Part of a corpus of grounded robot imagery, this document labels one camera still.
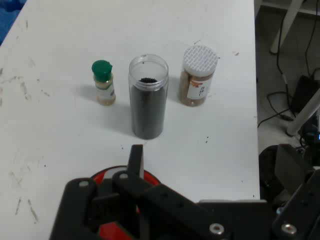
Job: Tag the white-lidded jar of nuts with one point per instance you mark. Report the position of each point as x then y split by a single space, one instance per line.
198 62

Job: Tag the clear jar of black seeds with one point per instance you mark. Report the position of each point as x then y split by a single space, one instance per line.
147 112

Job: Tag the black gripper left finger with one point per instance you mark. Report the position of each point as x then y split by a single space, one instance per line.
155 200

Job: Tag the black device with blue display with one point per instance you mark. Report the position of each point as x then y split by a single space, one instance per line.
312 132

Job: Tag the small green-capped spice bottle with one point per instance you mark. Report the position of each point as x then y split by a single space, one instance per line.
105 85

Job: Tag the red bowl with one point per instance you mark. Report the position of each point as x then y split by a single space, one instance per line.
150 178

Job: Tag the black power adapter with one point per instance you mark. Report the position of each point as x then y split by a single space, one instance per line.
303 92

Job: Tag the blue foam mat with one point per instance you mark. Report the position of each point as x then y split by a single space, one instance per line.
7 17

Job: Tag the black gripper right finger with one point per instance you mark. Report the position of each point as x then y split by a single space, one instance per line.
300 212

